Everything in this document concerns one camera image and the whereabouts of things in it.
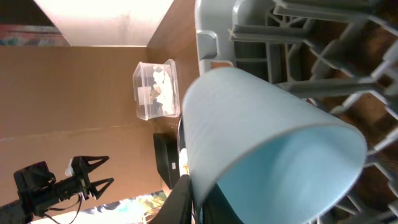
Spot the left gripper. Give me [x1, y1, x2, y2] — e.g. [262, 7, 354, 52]
[14, 156, 114, 218]

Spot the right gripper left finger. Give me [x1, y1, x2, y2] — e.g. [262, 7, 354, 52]
[149, 174, 193, 224]

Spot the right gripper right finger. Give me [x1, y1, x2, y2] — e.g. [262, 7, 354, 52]
[202, 184, 243, 224]

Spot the blue cup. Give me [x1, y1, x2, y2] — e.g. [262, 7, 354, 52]
[182, 68, 368, 223]

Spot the gold snack wrapper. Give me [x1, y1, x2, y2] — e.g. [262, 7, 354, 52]
[150, 87, 162, 103]

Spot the white tissue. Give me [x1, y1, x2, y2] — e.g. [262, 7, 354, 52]
[153, 65, 175, 114]

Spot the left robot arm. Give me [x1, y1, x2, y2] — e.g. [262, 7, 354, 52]
[1, 156, 114, 223]

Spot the clear plastic waste bin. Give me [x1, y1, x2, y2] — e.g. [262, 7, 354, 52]
[132, 59, 180, 121]

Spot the grey dishwasher rack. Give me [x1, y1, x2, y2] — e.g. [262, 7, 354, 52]
[195, 1, 397, 223]

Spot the black rectangular tray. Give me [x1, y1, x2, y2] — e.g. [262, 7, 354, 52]
[153, 133, 180, 189]

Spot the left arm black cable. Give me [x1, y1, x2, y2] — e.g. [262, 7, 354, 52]
[43, 192, 83, 224]

